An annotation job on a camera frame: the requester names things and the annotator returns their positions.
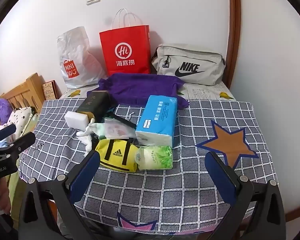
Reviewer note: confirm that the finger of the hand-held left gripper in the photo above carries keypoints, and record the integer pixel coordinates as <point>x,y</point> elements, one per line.
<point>5,130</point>
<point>25,140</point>

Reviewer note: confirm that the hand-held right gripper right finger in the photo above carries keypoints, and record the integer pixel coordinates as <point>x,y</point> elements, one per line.
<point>220,177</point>

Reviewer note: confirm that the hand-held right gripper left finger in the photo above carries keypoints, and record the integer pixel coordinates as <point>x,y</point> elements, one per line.
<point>86,175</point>

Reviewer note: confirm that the yellow mini bag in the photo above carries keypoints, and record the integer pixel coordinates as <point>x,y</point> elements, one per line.
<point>107,152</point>

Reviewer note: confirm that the white coated green knit glove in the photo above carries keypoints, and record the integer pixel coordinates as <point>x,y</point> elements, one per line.
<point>100,130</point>
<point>86,136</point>

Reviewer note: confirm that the clear packet with red print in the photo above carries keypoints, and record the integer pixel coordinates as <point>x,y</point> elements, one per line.
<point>117,130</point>

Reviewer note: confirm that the white tissue box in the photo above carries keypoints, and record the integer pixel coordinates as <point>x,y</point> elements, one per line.
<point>76,120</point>

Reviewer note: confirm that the green pocket tissue packet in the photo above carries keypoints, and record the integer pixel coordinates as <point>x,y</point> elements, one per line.
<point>157,158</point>

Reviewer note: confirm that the dark green tin box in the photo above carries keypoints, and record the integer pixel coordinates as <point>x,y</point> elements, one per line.
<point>95,102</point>

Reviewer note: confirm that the blue tissue pack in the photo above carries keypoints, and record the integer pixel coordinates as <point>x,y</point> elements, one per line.
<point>155,120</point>

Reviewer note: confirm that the person's left hand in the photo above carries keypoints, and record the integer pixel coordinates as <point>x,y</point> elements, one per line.
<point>1,195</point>

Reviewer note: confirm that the pastel printed quilt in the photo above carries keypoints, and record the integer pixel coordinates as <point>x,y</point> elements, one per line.
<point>1,143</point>

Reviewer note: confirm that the white flowered pillow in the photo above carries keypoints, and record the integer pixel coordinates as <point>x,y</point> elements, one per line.
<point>18,117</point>

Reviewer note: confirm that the purple plush toy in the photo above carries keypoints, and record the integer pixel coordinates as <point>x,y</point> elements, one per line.
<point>2,110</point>

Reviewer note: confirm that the wooden bed headboard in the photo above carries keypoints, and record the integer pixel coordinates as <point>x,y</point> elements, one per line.
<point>22,92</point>

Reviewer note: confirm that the brown patterned box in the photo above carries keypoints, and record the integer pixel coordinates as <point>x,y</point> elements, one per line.
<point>50,90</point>

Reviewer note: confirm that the grey checked cloth with stars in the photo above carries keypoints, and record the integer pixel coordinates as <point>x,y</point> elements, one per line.
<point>165,192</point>

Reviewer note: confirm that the black flat object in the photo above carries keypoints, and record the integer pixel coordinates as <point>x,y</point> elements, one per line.
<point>122,120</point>

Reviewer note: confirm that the white plastic shopping bag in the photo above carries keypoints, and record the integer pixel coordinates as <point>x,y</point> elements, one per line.
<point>77,52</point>

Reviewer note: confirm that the purple towel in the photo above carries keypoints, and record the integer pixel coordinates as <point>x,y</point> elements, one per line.
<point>140,87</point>

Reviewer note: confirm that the grey waist bag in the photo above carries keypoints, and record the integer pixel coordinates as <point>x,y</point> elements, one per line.
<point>202,55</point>

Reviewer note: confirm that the red paper bag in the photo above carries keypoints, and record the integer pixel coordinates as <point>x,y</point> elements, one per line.
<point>125,40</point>

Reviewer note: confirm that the brown wooden door frame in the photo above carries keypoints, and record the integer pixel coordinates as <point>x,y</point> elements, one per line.
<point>235,30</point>

